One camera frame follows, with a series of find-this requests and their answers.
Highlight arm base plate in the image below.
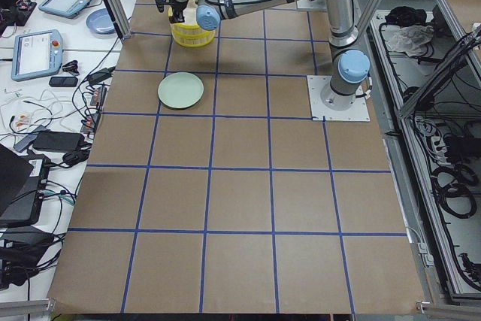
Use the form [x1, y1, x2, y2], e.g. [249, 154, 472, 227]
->
[307, 75, 371, 123]

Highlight black laptop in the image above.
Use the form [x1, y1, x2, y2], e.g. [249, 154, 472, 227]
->
[1, 146, 50, 228]

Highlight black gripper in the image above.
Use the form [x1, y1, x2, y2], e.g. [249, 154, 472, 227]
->
[171, 0, 188, 23]

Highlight teach pendant near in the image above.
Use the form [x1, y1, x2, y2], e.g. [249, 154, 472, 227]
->
[11, 29, 63, 82]

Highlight yellow steamer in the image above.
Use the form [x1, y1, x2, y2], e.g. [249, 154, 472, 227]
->
[171, 0, 216, 40]
[172, 32, 216, 48]

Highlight blue plate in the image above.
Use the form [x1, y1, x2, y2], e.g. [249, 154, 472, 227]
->
[86, 8, 115, 35]

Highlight light green plate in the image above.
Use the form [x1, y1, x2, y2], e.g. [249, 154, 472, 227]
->
[158, 72, 204, 109]

